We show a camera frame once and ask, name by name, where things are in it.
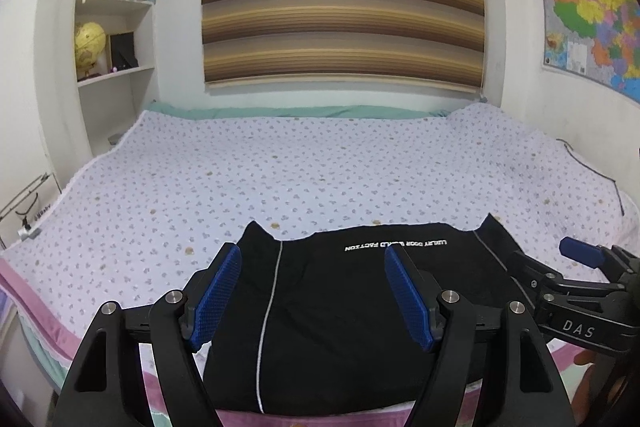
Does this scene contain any white bookshelf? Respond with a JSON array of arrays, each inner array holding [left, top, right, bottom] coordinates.
[[74, 0, 173, 158]]

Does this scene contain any brown striped window blind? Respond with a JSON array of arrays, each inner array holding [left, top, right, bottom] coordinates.
[[201, 0, 487, 98]]

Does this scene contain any colourful wall map poster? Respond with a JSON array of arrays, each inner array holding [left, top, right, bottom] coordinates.
[[536, 0, 640, 104]]

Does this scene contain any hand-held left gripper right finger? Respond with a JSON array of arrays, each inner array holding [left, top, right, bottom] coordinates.
[[384, 248, 572, 427]]

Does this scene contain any teal bed sheet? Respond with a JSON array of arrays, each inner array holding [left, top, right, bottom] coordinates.
[[145, 101, 488, 122]]

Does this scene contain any black hooded jacket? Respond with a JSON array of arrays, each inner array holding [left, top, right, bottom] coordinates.
[[202, 213, 543, 414]]

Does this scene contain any person's right hand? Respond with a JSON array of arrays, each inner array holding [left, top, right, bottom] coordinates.
[[571, 349, 603, 415]]

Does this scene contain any black picture frame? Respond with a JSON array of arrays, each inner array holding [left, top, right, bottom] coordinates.
[[109, 32, 140, 70]]

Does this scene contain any pink bed sheet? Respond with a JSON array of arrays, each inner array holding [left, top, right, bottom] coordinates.
[[0, 257, 601, 427]]

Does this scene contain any yellow globe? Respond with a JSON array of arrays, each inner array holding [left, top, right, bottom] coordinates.
[[75, 22, 107, 80]]

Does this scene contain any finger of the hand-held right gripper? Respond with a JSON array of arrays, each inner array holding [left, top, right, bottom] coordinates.
[[505, 248, 569, 308], [559, 236, 640, 288]]

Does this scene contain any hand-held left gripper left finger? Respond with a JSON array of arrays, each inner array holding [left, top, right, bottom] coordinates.
[[54, 243, 243, 427]]

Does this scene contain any floral quilted bed cover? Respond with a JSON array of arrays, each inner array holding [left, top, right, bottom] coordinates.
[[0, 102, 640, 388]]

